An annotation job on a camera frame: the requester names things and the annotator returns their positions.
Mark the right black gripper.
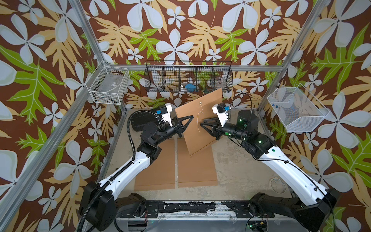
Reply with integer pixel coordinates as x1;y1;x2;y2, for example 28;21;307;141
201;117;250;144

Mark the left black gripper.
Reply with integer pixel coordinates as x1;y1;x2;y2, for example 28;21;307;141
152;115;190;148

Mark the brown file bag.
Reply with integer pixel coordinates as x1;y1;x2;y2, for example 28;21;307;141
134;139;175;191
177;139;218;188
175;89;222;156

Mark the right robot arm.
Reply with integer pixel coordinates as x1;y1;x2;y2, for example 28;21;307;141
200;110;340;232

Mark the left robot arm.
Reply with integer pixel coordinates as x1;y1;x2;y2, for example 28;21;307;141
76;116;194;232

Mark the blue object in basket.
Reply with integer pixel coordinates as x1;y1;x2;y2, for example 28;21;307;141
185;83;197;93

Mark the white mesh basket right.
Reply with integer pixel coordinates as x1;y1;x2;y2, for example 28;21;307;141
268;84;330;133

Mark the clear round lid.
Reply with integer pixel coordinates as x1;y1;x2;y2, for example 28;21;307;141
269;178;287;194

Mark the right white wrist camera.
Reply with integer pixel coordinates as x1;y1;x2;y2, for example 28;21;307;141
212;103;230;127

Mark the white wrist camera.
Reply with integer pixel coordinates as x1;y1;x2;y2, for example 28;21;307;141
156;103;173;127
212;103;230;127

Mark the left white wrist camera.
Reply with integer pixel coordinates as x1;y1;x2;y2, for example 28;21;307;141
156;103;173;127

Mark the black wire basket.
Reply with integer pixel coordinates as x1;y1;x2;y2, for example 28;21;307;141
144;61;233;93

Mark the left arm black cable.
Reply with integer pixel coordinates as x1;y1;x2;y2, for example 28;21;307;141
76;110;158;232

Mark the white wire basket left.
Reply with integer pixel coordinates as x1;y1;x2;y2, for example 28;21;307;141
86;66;130;105

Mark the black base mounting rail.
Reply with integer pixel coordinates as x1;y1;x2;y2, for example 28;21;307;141
117;201;275;218

